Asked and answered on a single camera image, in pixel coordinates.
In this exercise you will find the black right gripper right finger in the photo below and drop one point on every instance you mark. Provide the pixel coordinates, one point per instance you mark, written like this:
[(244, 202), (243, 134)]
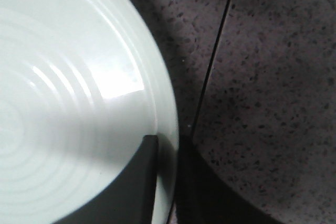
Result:
[(202, 197)]

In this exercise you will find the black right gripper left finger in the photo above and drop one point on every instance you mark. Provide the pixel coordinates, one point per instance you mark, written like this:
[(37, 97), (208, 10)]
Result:
[(130, 197)]

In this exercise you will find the light green round plate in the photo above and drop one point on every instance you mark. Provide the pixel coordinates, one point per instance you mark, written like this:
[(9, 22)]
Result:
[(82, 82)]

